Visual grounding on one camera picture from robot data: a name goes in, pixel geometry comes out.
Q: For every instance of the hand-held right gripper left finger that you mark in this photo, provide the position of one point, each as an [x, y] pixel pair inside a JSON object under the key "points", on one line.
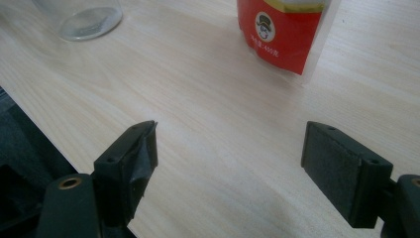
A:
{"points": [[128, 172]]}

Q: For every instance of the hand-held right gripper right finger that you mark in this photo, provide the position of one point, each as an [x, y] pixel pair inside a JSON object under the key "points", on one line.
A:
{"points": [[340, 172]]}

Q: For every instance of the red and white sugar bag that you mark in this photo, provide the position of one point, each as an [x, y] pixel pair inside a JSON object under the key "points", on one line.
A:
{"points": [[280, 49]]}

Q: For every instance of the clear glass jar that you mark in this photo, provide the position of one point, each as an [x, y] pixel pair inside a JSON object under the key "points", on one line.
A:
{"points": [[89, 23]]}

